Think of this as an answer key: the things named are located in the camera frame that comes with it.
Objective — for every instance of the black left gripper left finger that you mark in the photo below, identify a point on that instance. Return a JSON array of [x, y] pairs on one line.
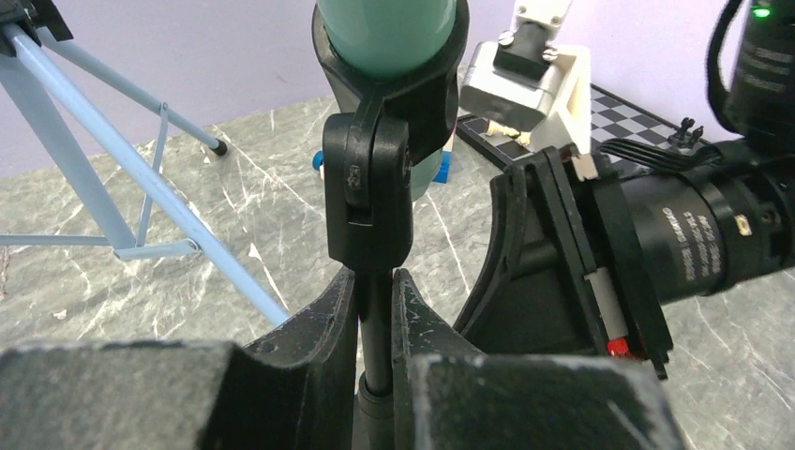
[[291, 389]]

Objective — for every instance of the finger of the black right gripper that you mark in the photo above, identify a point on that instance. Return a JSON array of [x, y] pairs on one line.
[[532, 295]]

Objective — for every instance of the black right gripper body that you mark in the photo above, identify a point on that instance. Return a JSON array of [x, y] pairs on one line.
[[604, 305]]

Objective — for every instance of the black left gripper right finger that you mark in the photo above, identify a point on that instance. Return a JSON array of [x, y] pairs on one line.
[[449, 395]]

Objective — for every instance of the black microphone desk stand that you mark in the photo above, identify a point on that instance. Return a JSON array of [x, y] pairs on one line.
[[372, 244]]

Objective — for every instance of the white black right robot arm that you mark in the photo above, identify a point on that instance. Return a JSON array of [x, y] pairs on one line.
[[724, 214]]

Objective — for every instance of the black chess piece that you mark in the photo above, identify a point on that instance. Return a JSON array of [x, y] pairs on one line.
[[685, 136]]

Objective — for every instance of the blue white toy block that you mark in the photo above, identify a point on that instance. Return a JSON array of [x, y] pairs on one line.
[[441, 175]]

